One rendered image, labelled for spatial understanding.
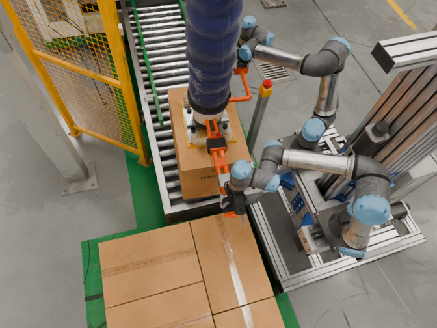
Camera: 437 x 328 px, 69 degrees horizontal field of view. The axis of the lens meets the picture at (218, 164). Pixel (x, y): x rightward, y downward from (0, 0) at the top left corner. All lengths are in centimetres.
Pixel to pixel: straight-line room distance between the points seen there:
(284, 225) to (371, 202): 151
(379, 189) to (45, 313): 239
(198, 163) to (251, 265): 78
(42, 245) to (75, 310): 58
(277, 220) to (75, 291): 164
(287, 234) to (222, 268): 71
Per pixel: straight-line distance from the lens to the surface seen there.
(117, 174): 303
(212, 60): 143
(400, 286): 314
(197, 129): 187
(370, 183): 124
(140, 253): 217
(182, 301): 210
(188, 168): 176
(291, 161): 130
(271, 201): 269
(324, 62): 155
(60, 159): 275
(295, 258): 259
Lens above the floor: 263
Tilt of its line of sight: 61 degrees down
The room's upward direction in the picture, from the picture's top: 8 degrees clockwise
